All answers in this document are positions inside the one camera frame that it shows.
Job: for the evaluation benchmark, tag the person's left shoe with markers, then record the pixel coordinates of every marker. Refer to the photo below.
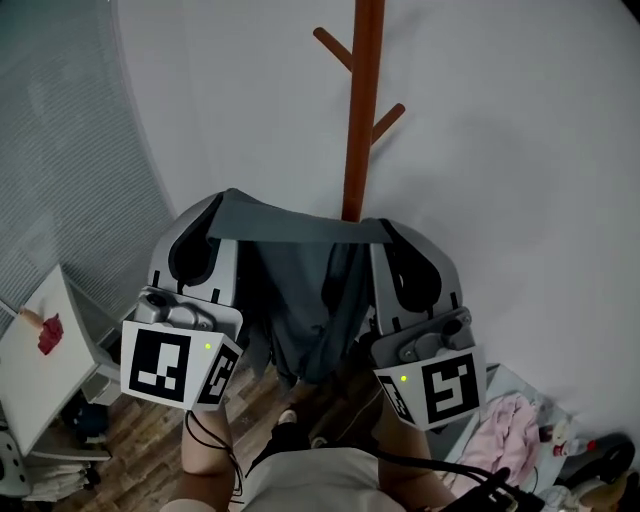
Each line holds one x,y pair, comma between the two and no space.
287,416

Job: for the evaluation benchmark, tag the folded white towels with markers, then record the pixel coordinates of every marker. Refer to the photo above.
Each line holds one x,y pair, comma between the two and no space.
60,482

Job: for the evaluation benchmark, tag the beige doll figure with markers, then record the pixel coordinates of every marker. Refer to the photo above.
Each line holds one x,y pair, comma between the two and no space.
600,495

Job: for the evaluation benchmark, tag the grey striped window blind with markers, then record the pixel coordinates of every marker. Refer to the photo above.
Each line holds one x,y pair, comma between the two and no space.
65,150

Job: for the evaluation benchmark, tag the dark grey garment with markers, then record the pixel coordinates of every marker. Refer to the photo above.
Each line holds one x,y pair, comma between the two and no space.
300,300

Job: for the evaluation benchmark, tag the black bag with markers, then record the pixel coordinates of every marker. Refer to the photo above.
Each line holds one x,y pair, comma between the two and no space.
617,445

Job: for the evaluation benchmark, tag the pink garment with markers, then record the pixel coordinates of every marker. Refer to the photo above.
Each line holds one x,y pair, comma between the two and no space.
500,435

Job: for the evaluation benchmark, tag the person's white shirt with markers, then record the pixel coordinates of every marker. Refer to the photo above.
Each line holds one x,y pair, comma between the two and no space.
320,480

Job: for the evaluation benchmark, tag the white side table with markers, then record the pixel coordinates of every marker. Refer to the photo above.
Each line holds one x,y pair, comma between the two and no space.
40,385

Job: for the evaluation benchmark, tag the white dotted stool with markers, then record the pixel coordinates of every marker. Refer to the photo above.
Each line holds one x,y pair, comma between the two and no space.
10,465

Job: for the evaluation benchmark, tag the person's left forearm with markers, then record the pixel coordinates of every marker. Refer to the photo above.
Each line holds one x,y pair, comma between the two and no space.
205,450

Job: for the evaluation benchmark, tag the red crumpled item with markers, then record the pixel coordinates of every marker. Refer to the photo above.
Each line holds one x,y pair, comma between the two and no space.
51,334

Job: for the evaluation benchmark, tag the person's black trousers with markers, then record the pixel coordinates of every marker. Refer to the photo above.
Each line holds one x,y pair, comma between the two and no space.
295,440

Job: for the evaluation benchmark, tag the person's right forearm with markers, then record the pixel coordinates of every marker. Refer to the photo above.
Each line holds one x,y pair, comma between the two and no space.
400,450

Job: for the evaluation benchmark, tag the black device box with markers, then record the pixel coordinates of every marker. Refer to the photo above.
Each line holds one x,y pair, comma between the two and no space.
510,495

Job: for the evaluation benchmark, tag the grey glass table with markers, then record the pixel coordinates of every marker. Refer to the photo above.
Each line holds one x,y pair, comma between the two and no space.
505,385

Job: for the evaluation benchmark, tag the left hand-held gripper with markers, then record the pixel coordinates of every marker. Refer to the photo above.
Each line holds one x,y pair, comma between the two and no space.
160,365

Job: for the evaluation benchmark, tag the brown wooden coat rack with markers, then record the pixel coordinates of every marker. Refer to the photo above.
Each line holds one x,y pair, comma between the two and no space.
360,125

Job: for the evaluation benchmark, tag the small white red toy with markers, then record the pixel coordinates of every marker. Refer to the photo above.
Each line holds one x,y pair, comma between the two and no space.
562,440

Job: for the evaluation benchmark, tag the person's shoe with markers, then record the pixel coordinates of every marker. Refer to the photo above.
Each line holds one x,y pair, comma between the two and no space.
287,416
318,442

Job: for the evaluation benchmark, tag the person's right shoe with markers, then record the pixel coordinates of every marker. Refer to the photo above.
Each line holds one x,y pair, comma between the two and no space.
318,442

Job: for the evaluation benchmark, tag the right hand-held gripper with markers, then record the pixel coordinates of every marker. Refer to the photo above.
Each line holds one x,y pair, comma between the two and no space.
445,385

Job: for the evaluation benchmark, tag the dark blue bundle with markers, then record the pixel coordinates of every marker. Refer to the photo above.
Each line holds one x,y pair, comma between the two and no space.
87,420

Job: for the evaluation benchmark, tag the small beige item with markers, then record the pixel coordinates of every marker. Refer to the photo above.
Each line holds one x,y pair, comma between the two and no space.
31,318

